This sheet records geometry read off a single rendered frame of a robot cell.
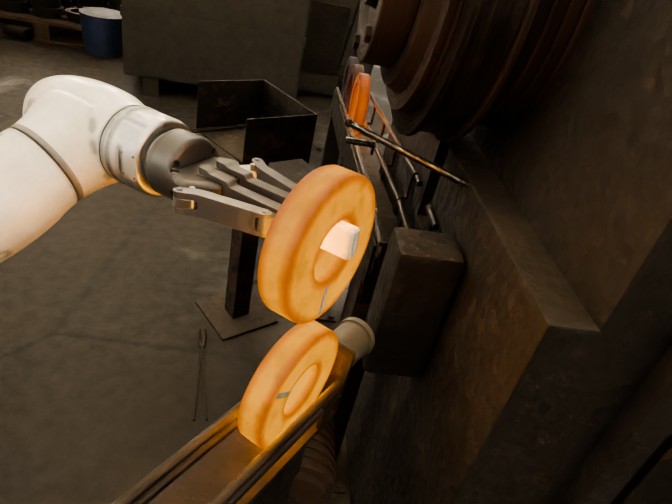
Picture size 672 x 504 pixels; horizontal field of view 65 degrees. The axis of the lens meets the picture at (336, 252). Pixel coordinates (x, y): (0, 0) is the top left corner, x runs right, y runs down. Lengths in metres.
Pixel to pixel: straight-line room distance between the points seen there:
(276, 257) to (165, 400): 1.12
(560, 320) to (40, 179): 0.54
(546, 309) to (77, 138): 0.52
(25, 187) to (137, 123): 0.13
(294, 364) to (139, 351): 1.12
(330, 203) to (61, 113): 0.32
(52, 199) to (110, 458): 0.91
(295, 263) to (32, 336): 1.36
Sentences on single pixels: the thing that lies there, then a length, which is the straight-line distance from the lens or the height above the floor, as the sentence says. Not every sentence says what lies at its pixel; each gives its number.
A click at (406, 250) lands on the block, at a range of 0.73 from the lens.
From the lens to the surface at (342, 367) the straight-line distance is 0.68.
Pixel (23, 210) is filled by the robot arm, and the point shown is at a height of 0.86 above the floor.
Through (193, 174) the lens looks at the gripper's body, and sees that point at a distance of 0.56.
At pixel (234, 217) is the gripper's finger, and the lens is 0.50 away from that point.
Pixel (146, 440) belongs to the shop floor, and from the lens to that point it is 1.45.
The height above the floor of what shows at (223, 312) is 0.01.
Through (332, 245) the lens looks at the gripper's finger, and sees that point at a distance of 0.49.
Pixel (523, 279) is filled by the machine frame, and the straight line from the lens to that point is 0.62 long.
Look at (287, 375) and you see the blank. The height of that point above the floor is 0.76.
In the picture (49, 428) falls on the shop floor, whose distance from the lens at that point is 1.51.
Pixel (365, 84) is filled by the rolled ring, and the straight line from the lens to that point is 1.61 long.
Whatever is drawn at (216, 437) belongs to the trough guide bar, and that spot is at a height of 0.67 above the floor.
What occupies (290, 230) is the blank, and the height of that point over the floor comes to 0.95.
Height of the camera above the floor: 1.17
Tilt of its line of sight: 33 degrees down
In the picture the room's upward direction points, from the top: 13 degrees clockwise
